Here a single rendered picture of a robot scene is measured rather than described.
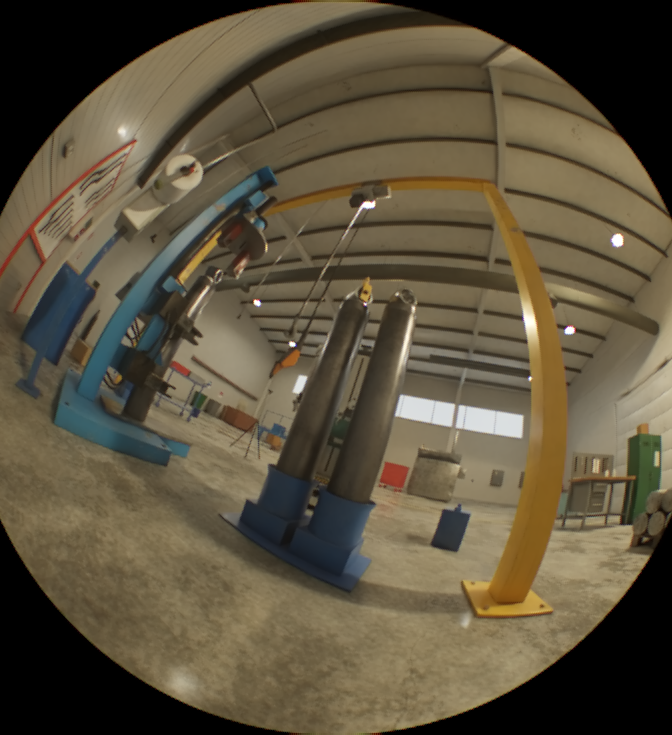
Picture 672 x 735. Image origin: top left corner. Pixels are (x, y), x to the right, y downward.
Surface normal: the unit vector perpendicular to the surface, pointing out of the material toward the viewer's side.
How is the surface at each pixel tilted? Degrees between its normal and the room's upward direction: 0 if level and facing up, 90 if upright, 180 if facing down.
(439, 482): 90
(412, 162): 174
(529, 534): 90
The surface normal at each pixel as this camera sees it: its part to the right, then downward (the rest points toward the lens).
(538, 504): -0.33, -0.47
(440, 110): -0.29, 0.92
